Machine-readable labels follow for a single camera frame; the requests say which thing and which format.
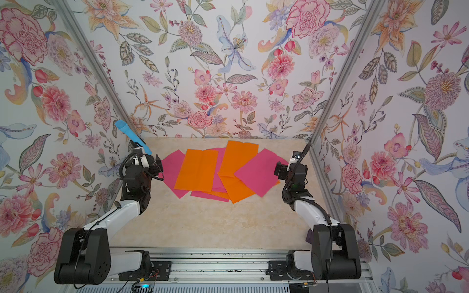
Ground orange paper sheet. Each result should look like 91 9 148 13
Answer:
215 175 280 203
219 140 259 177
175 150 218 192

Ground orange paper bottom sheet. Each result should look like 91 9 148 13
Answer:
215 175 280 203

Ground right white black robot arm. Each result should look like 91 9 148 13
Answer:
274 162 362 281

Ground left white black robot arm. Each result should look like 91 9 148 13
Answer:
54 148 163 289

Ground pink paper far left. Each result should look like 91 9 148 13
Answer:
162 150 188 199

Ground blue microphone on stand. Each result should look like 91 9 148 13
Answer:
116 120 153 155

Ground purple cube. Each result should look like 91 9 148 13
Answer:
305 229 313 244

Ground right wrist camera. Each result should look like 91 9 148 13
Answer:
289 151 302 163

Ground right aluminium corner post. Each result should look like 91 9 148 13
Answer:
310 1 385 144

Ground aluminium corner post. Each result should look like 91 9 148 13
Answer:
310 1 385 144
51 0 140 138

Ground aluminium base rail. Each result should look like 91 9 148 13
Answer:
58 247 378 293

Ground left aluminium corner post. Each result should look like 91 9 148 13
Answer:
51 0 140 138

